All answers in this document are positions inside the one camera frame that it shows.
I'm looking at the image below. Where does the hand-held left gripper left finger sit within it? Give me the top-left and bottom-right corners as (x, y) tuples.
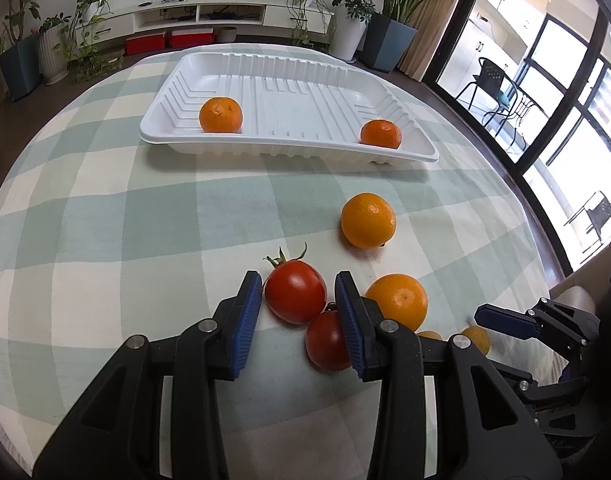
(32, 270), (263, 480)

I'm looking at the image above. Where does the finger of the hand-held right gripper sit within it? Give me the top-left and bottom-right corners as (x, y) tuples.
(474, 297), (602, 361)
(488, 359), (606, 436)

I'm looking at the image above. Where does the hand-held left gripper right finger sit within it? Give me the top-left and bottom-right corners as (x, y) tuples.
(334, 270), (563, 480)

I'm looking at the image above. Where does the red tomato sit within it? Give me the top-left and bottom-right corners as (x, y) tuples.
(262, 242), (329, 325)
(305, 302), (353, 372)

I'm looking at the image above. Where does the large orange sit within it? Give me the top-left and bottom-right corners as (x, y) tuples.
(341, 192), (397, 250)
(365, 273), (429, 333)

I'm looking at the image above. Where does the white plastic tray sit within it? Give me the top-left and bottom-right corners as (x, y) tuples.
(139, 44), (440, 166)

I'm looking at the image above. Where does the beige chair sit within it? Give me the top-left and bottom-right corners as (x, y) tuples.
(548, 240), (611, 313)

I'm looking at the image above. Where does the black metal balcony chair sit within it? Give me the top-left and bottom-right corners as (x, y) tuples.
(455, 57), (519, 126)
(563, 191), (611, 256)

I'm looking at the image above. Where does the green white checked tablecloth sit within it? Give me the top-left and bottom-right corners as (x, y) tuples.
(0, 42), (576, 480)

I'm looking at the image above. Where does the small mandarin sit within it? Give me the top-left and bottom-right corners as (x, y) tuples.
(360, 119), (403, 150)
(198, 96), (243, 134)

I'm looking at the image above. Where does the broad leaf plant blue pot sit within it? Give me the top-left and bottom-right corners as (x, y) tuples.
(358, 0), (476, 73)

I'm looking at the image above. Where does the red storage box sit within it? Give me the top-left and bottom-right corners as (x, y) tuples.
(125, 35), (166, 56)
(169, 30), (215, 50)

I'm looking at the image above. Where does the bushy plant smooth white pot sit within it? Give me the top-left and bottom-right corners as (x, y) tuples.
(328, 0), (376, 61)

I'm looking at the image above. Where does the beige curtain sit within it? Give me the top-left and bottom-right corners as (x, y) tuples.
(398, 0), (473, 81)

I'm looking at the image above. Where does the plant in white ribbed pot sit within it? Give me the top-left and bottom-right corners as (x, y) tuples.
(35, 14), (73, 86)

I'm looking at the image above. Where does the white television cabinet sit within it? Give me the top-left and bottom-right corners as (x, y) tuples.
(92, 0), (336, 36)

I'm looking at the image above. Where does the tall thin plant blue pot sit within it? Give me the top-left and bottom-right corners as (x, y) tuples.
(0, 0), (42, 102)

